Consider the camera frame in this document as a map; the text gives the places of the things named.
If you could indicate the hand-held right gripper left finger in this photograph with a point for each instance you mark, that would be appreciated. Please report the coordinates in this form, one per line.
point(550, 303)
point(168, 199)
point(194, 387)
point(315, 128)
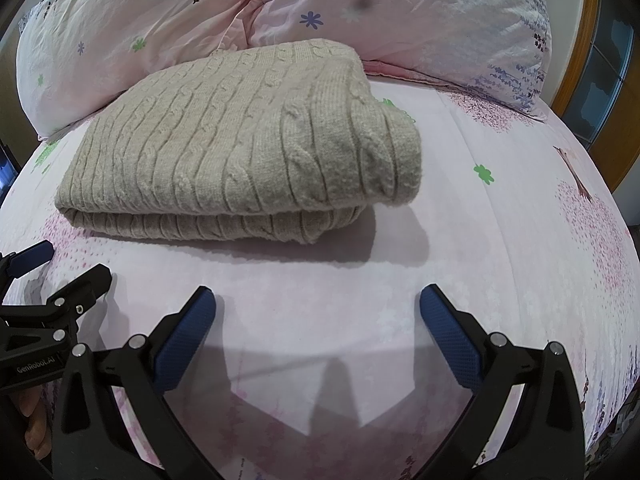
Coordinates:
point(192, 320)

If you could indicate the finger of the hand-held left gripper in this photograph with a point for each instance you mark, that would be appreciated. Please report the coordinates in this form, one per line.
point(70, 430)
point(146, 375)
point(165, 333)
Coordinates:
point(30, 257)
point(85, 287)

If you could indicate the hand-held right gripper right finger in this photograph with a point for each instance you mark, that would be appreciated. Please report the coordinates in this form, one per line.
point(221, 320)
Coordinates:
point(442, 320)

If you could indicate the person's left hand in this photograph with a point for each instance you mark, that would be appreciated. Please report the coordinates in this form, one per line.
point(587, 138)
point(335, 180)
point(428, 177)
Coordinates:
point(35, 425)

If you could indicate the pink floral bed sheet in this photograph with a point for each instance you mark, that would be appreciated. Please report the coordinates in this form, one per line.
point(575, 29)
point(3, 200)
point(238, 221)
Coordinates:
point(500, 260)

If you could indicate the dark object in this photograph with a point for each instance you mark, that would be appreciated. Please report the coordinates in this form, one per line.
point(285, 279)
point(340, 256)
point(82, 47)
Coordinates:
point(5, 175)

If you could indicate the pink tree print pillow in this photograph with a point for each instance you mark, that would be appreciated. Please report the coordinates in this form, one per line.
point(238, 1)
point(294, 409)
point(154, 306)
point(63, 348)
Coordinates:
point(125, 15)

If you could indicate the wooden framed glass door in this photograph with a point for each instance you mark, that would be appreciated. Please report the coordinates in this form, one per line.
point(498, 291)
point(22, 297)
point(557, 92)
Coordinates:
point(575, 60)

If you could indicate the pink flower print pillow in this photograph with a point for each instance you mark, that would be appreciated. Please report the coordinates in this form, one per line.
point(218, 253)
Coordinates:
point(425, 15)

